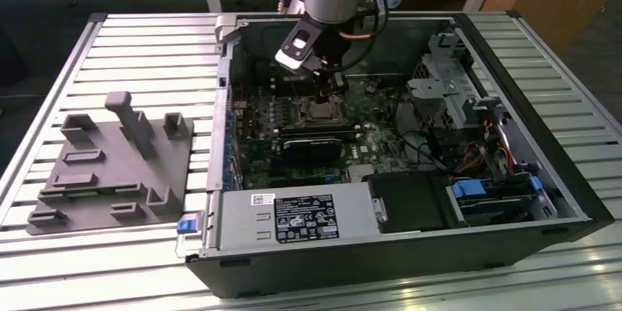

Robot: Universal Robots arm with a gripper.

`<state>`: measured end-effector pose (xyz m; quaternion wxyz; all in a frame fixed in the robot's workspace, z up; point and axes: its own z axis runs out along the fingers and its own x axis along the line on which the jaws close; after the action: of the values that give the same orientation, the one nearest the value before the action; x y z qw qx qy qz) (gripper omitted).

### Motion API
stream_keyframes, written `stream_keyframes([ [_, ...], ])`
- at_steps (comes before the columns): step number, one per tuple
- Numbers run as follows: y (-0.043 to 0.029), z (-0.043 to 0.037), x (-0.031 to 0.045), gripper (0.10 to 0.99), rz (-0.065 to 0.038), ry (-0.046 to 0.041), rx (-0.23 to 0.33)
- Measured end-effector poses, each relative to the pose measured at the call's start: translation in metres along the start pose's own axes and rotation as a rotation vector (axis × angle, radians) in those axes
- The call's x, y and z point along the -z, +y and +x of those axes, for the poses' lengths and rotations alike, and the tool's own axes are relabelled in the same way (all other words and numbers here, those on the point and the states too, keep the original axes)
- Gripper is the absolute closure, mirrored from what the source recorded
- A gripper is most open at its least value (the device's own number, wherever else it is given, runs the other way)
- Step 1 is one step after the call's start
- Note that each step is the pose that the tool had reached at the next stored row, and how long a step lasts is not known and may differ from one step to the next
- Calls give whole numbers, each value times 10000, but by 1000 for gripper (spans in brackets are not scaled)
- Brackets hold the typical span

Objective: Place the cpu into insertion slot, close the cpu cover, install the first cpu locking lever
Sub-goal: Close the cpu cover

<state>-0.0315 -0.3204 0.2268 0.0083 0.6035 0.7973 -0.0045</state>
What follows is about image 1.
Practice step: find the silver CPU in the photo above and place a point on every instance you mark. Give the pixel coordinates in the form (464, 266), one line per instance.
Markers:
(323, 110)

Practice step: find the RAM slot white clips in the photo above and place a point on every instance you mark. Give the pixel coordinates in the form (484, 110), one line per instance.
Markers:
(315, 131)
(315, 137)
(291, 84)
(287, 73)

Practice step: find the CPU socket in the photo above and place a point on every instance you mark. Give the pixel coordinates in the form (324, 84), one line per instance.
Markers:
(299, 121)

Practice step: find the round coin battery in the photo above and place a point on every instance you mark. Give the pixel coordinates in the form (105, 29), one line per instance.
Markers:
(369, 87)

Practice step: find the silver metal drive cage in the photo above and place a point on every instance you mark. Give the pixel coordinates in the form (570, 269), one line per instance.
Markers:
(432, 89)

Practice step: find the black graphics card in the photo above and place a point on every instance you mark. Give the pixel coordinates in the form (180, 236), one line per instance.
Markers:
(311, 152)

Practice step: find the green motherboard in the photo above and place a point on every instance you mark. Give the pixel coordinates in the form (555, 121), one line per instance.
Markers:
(383, 150)

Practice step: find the small silver heat sink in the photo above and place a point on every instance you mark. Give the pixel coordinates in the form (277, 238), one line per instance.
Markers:
(361, 172)

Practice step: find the small white code sticker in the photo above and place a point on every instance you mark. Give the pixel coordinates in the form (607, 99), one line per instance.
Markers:
(260, 199)

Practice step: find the black plastic shroud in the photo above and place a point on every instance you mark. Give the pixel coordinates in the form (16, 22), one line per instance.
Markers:
(408, 201)

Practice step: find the blue disk carrier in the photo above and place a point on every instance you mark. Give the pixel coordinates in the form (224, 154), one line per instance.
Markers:
(466, 191)

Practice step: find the black rating label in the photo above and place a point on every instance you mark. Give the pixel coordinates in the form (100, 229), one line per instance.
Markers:
(305, 220)

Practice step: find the silver power supply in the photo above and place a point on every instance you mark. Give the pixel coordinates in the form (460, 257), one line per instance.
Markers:
(243, 216)

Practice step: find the wooden cabinet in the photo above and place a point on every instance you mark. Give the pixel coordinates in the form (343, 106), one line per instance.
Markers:
(572, 1)

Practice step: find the black hard disk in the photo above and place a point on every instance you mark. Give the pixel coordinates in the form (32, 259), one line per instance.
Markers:
(495, 203)

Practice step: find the small blue clip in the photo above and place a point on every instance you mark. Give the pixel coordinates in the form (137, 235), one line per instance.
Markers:
(535, 184)

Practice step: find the grey parts rack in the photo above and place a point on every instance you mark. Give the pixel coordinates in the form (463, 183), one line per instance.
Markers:
(110, 165)

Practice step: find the blue case latch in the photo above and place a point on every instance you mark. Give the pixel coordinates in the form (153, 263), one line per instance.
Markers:
(187, 225)

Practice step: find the black PC case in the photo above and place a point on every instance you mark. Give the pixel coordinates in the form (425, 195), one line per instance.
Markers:
(388, 267)

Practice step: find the green RAM stick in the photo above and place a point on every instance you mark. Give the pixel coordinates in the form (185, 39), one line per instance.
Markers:
(86, 192)

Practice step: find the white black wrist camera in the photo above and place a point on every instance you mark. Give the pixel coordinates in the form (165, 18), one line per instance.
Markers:
(296, 47)

